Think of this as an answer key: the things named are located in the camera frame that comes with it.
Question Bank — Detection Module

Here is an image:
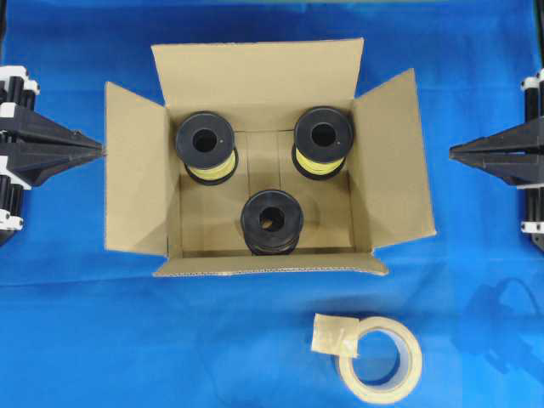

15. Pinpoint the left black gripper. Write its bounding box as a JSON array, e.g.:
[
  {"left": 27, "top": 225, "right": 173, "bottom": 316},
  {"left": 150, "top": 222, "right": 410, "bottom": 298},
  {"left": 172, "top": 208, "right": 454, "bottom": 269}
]
[{"left": 1, "top": 65, "right": 105, "bottom": 246}]

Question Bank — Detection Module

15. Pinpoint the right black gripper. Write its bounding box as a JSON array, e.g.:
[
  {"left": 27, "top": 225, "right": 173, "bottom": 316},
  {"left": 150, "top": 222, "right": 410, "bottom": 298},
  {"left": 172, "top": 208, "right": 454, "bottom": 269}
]
[{"left": 450, "top": 69, "right": 543, "bottom": 251}]

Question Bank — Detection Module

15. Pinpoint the brown cardboard box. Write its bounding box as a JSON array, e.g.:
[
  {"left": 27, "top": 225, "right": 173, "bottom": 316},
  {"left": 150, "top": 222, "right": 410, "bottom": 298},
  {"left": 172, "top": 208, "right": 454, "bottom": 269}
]
[{"left": 105, "top": 38, "right": 436, "bottom": 276}]

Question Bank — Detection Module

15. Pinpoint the blue table cloth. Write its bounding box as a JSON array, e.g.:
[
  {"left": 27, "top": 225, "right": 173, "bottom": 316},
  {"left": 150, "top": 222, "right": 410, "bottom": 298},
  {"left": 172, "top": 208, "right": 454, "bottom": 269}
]
[{"left": 1, "top": 1, "right": 543, "bottom": 407}]

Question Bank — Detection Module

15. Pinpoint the black spool front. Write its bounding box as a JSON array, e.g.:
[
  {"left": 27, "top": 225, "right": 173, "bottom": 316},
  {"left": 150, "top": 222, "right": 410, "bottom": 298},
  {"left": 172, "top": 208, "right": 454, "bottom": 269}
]
[{"left": 241, "top": 190, "right": 303, "bottom": 255}]

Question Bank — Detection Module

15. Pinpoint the beige packing tape roll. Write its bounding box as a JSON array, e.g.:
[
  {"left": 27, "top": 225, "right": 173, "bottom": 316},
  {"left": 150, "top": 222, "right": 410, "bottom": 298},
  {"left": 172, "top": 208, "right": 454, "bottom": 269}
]
[{"left": 311, "top": 314, "right": 423, "bottom": 405}]

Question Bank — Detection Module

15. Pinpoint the black spool yellow wire left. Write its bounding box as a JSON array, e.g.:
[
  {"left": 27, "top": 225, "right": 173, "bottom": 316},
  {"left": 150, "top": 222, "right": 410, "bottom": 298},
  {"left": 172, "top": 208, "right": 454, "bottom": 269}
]
[{"left": 174, "top": 110, "right": 239, "bottom": 185}]

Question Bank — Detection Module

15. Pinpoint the black spool yellow wire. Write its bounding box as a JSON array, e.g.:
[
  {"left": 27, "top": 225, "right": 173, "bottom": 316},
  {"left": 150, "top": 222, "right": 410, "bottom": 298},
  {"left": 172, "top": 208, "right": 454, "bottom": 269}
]
[
  {"left": 291, "top": 105, "right": 354, "bottom": 181},
  {"left": 174, "top": 110, "right": 239, "bottom": 185}
]

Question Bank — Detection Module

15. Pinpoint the black spool yellow wire right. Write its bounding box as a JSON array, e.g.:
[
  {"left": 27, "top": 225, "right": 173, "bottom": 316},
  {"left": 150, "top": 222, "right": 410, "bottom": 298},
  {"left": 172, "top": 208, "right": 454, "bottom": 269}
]
[{"left": 291, "top": 105, "right": 354, "bottom": 181}]

